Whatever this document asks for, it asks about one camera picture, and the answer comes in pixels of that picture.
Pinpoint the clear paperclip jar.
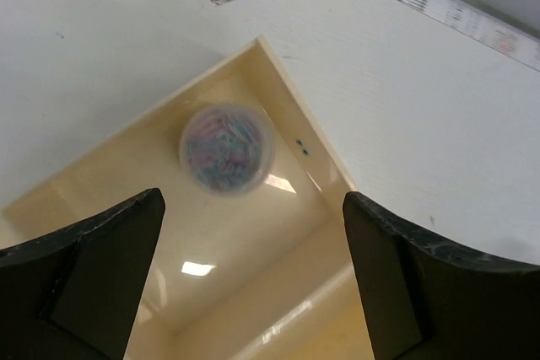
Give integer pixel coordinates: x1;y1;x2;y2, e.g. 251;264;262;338
178;103;275;196

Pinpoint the beige three-compartment tray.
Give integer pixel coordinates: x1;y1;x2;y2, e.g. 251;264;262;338
1;38;373;359

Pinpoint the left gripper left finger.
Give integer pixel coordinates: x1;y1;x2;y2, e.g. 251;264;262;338
1;188;165;359

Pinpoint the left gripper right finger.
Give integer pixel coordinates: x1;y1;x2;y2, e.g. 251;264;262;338
343;191;539;359

